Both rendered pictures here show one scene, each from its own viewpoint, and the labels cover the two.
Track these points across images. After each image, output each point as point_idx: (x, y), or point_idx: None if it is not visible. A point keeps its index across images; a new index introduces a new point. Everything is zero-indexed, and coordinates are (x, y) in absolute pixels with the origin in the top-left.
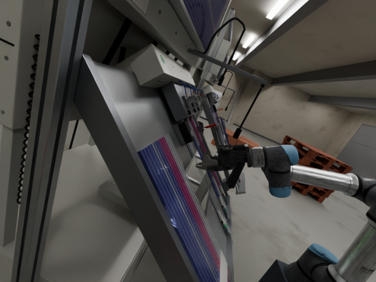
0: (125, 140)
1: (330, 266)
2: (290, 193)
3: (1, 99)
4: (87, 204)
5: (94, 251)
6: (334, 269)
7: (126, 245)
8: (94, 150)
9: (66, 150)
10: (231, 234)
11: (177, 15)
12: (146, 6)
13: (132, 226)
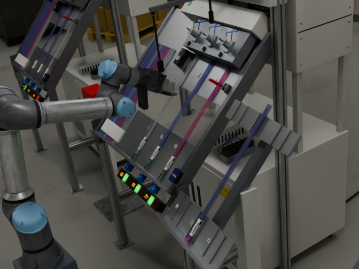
0: (154, 34)
1: (31, 190)
2: None
3: None
4: (228, 126)
5: (186, 127)
6: (29, 186)
7: (181, 137)
8: (323, 132)
9: (316, 117)
10: (128, 157)
11: None
12: None
13: (194, 141)
